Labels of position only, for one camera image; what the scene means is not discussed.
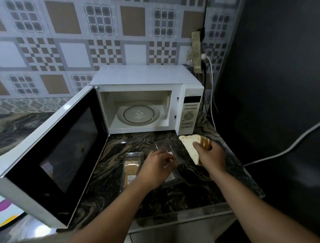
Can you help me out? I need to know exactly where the person's left hand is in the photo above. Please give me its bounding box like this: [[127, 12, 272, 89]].
[[136, 150, 177, 192]]

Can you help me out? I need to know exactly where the person's right hand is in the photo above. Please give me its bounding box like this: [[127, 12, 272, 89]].
[[192, 140, 227, 181]]

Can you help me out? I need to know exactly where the triangle sandwich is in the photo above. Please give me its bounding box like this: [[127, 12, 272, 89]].
[[122, 152, 145, 189], [178, 134, 213, 166]]

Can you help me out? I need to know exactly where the clear plastic sandwich package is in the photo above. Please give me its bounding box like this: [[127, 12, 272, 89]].
[[149, 139, 186, 186]]

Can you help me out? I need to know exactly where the white microwave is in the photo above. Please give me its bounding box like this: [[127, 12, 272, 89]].
[[0, 64, 205, 230]]

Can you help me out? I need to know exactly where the polka dot plate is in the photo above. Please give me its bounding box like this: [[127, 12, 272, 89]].
[[0, 195, 25, 229]]

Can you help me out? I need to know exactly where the person's right forearm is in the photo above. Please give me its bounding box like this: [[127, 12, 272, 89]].
[[210, 168, 320, 243]]

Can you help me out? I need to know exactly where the person's left forearm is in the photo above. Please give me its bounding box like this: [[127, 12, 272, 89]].
[[67, 180, 153, 243]]

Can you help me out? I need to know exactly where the glass turntable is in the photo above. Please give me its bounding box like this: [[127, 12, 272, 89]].
[[117, 104, 161, 127]]

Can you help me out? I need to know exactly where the kitchen base cabinet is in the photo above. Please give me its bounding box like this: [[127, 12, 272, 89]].
[[124, 210, 237, 243]]

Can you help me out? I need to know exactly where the white plug cable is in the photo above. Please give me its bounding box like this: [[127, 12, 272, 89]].
[[201, 53, 320, 168]]

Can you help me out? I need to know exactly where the beige wall power strip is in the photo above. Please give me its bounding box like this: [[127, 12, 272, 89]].
[[191, 31, 203, 74]]

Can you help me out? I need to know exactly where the black wall cable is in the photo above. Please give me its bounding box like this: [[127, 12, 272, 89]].
[[201, 0, 208, 35]]

